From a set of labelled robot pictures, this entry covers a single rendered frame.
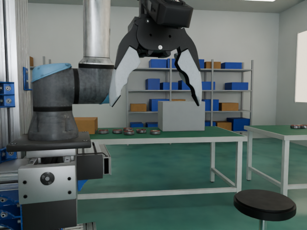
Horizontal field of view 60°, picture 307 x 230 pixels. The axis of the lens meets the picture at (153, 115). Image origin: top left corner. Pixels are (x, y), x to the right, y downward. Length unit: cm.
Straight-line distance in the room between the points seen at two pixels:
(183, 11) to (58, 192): 55
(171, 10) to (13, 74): 79
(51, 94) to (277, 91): 727
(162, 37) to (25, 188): 51
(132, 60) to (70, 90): 47
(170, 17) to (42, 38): 673
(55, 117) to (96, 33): 28
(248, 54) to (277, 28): 104
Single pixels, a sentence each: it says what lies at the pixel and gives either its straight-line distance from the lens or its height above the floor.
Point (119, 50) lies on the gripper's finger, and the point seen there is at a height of 124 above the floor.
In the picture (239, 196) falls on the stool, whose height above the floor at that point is 56.
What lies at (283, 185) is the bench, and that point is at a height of 20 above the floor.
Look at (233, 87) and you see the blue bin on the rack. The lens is 670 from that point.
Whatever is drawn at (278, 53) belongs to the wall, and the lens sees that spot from 794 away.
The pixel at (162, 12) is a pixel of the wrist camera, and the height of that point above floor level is 127.
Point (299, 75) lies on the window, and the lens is 715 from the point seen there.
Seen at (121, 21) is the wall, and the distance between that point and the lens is 691.
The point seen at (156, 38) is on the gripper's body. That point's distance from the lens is 41.
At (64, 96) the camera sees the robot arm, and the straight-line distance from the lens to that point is 85.
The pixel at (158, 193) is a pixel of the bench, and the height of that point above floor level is 18.
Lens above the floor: 117
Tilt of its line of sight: 4 degrees down
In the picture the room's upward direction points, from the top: straight up
